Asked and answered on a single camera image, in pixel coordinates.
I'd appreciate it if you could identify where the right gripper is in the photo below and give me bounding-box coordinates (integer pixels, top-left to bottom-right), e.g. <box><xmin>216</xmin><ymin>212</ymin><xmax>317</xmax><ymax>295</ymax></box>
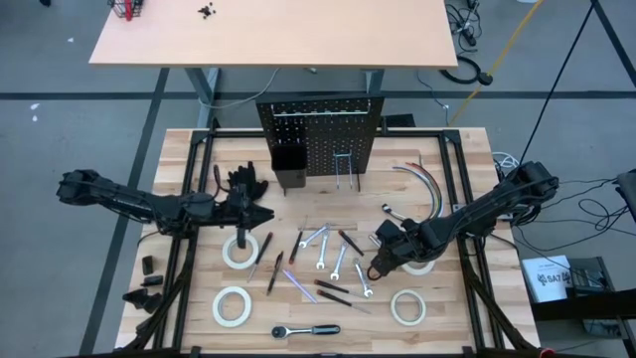
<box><xmin>370</xmin><ymin>220</ymin><xmax>433</xmax><ymax>280</ymax></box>

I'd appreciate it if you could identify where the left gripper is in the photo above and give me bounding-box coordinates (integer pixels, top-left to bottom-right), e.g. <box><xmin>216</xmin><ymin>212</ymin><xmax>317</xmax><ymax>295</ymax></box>
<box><xmin>213</xmin><ymin>184</ymin><xmax>275</xmax><ymax>249</ymax></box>

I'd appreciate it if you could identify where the black red-capped screwdriver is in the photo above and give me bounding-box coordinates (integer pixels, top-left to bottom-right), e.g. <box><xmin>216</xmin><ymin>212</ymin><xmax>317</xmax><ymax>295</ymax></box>
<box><xmin>313</xmin><ymin>278</ymin><xmax>370</xmax><ymax>300</ymax></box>
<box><xmin>246</xmin><ymin>231</ymin><xmax>274</xmax><ymax>283</ymax></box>
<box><xmin>288</xmin><ymin>215</ymin><xmax>310</xmax><ymax>266</ymax></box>
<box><xmin>316</xmin><ymin>289</ymin><xmax>373</xmax><ymax>315</ymax></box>
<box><xmin>338</xmin><ymin>229</ymin><xmax>366</xmax><ymax>258</ymax></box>

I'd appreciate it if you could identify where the chrome combination wrench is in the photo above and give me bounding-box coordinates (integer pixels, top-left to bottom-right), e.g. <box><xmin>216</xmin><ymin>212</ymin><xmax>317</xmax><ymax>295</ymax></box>
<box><xmin>352</xmin><ymin>257</ymin><xmax>375</xmax><ymax>299</ymax></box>
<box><xmin>298</xmin><ymin>223</ymin><xmax>331</xmax><ymax>249</ymax></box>
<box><xmin>316</xmin><ymin>229</ymin><xmax>331</xmax><ymax>270</ymax></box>
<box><xmin>330</xmin><ymin>241</ymin><xmax>350</xmax><ymax>282</ymax></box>

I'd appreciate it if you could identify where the translucent purple screwdriver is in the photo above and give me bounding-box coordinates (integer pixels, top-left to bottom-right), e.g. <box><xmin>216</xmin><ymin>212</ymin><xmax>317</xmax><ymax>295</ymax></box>
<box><xmin>281</xmin><ymin>268</ymin><xmax>319</xmax><ymax>305</ymax></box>

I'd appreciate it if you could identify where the black-handled chrome ratchet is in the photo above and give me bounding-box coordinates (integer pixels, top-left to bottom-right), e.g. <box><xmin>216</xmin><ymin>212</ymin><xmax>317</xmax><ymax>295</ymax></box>
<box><xmin>270</xmin><ymin>324</ymin><xmax>342</xmax><ymax>340</ymax></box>

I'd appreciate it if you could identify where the black work glove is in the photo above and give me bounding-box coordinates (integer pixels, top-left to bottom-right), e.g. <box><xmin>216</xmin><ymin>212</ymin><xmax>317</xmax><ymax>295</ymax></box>
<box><xmin>227</xmin><ymin>161</ymin><xmax>270</xmax><ymax>200</ymax></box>

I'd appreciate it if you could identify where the white masking tape roll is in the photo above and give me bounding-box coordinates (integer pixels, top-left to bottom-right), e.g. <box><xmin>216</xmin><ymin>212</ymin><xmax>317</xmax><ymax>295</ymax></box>
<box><xmin>390</xmin><ymin>288</ymin><xmax>428</xmax><ymax>327</ymax></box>
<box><xmin>400</xmin><ymin>261</ymin><xmax>437</xmax><ymax>277</ymax></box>
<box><xmin>212</xmin><ymin>285</ymin><xmax>253</xmax><ymax>329</ymax></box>
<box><xmin>221</xmin><ymin>232</ymin><xmax>260</xmax><ymax>271</ymax></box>

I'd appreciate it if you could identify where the black pegboard bin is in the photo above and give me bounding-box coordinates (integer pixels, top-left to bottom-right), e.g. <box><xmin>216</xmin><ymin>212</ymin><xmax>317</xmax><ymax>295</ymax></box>
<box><xmin>270</xmin><ymin>143</ymin><xmax>309</xmax><ymax>190</ymax></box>

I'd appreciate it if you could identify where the black metal pegboard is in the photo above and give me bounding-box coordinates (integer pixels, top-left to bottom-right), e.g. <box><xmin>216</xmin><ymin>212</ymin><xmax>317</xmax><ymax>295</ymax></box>
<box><xmin>255</xmin><ymin>92</ymin><xmax>387</xmax><ymax>196</ymax></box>

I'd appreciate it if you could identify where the large black plastic part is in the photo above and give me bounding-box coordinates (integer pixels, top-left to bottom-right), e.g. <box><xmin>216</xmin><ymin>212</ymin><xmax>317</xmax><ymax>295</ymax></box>
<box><xmin>121</xmin><ymin>287</ymin><xmax>164</xmax><ymax>315</ymax></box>

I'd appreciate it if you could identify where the chrome wrench rack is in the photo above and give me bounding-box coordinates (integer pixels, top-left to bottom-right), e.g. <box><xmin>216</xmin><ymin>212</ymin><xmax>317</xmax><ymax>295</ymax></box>
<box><xmin>267</xmin><ymin>98</ymin><xmax>374</xmax><ymax>120</ymax></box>

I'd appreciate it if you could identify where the white printed booklet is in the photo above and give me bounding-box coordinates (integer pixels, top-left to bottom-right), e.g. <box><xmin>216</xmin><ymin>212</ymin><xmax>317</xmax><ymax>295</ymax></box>
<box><xmin>520</xmin><ymin>254</ymin><xmax>573</xmax><ymax>304</ymax></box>

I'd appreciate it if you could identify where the beige desk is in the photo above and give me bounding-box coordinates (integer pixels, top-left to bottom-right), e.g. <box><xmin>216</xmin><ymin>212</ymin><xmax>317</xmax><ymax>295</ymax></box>
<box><xmin>87</xmin><ymin>0</ymin><xmax>460</xmax><ymax>131</ymax></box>

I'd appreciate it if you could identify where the black cart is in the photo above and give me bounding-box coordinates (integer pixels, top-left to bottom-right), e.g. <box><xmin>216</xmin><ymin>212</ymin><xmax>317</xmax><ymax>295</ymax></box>
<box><xmin>526</xmin><ymin>256</ymin><xmax>636</xmax><ymax>340</ymax></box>

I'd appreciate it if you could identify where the dark chair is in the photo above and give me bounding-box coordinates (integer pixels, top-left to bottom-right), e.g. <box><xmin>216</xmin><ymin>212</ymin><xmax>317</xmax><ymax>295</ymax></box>
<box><xmin>614</xmin><ymin>168</ymin><xmax>636</xmax><ymax>224</ymax></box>

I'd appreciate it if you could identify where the multicoloured cable bundle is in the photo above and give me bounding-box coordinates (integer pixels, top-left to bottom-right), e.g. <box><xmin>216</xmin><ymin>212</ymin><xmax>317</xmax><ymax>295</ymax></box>
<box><xmin>381</xmin><ymin>154</ymin><xmax>445</xmax><ymax>223</ymax></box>

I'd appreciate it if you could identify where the black aluminium frame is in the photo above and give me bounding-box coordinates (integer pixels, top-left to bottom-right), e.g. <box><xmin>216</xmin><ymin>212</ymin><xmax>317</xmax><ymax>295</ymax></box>
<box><xmin>116</xmin><ymin>116</ymin><xmax>538</xmax><ymax>358</ymax></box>

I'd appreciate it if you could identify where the chrome wire pegboard hook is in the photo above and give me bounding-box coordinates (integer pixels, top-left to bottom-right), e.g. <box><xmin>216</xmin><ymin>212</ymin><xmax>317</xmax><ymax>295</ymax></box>
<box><xmin>333</xmin><ymin>150</ymin><xmax>355</xmax><ymax>191</ymax></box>

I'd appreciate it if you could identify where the grey floor cable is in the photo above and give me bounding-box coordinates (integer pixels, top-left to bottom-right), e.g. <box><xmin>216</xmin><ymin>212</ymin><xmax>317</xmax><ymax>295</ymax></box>
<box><xmin>198</xmin><ymin>67</ymin><xmax>282</xmax><ymax>110</ymax></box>

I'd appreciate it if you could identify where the white cable bunch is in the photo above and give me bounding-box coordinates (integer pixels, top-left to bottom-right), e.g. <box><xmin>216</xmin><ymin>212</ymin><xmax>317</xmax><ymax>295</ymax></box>
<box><xmin>491</xmin><ymin>150</ymin><xmax>522</xmax><ymax>176</ymax></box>

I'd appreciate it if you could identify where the coiled black floor cable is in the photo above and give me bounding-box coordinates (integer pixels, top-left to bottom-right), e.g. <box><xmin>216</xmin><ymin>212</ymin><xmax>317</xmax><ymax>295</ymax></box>
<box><xmin>438</xmin><ymin>54</ymin><xmax>494</xmax><ymax>88</ymax></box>

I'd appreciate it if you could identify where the black cable tangle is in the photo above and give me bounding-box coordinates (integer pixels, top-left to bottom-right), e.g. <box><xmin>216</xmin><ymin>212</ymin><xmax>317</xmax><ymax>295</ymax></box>
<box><xmin>443</xmin><ymin>0</ymin><xmax>484</xmax><ymax>54</ymax></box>

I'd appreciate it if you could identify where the yellow hanging cable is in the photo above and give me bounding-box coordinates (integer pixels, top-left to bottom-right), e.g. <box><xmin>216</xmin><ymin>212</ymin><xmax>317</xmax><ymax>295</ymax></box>
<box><xmin>448</xmin><ymin>0</ymin><xmax>547</xmax><ymax>126</ymax></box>

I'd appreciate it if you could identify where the thick black hanging cable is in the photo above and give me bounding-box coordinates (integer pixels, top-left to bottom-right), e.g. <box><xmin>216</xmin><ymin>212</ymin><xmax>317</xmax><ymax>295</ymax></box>
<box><xmin>515</xmin><ymin>0</ymin><xmax>597</xmax><ymax>170</ymax></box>

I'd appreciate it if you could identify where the black wire basket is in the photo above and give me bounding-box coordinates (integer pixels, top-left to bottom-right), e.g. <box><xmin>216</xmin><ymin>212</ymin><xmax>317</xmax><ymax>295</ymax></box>
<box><xmin>106</xmin><ymin>0</ymin><xmax>146</xmax><ymax>20</ymax></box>

